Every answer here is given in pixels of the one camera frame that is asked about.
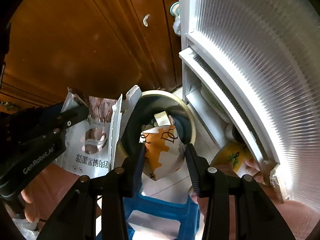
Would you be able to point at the wooden cabinet door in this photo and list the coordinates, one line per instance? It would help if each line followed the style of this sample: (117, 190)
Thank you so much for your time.
(75, 42)

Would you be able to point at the white crescent hook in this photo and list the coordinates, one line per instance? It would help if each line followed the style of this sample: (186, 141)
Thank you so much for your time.
(145, 21)

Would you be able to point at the person's left leg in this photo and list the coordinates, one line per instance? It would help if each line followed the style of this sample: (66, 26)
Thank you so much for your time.
(65, 187)

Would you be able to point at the white cardboard carton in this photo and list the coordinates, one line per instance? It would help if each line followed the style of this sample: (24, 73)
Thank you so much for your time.
(131, 97)

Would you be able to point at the white coffee pouch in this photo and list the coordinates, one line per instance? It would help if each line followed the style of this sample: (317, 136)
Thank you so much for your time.
(92, 160)

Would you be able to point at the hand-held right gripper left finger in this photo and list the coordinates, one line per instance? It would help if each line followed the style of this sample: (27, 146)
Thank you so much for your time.
(139, 162)

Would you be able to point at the person's left hand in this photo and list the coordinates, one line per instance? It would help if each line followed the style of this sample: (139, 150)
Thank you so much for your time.
(28, 195)

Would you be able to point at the orange and white paper packet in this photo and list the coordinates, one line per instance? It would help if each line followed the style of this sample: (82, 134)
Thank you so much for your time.
(162, 155)

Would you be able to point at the white plastic bag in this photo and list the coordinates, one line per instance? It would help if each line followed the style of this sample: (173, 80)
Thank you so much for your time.
(25, 230)

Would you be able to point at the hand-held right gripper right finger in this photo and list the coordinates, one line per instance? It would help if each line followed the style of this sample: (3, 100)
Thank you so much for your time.
(191, 165)

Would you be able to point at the person's leg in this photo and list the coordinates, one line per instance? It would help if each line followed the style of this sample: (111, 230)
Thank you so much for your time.
(295, 220)
(65, 187)

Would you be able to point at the blue plastic stool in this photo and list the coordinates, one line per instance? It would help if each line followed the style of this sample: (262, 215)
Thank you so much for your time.
(162, 205)

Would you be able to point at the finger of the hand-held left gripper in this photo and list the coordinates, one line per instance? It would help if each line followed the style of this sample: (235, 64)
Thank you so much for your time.
(70, 123)
(72, 111)

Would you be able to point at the ribbed glass door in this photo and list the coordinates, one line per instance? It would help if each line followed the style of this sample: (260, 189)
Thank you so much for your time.
(250, 55)

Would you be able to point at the round trash bin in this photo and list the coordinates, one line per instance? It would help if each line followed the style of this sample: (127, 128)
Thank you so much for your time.
(186, 115)

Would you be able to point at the person's right leg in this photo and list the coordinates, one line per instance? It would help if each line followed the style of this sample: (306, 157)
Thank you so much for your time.
(295, 220)

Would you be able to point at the yellow slipper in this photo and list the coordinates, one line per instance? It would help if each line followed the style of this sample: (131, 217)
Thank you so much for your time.
(230, 155)

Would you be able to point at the clear door knob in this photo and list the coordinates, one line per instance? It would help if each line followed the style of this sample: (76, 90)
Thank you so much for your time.
(174, 7)

